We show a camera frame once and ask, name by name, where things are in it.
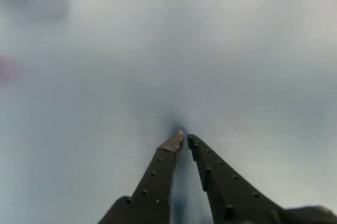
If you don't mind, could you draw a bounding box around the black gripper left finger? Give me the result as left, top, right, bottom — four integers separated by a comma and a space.
97, 130, 184, 224

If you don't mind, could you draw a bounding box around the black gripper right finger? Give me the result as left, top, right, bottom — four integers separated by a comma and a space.
187, 134, 286, 224

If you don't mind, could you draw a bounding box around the dark blue table mat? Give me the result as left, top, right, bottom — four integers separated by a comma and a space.
0, 0, 337, 224

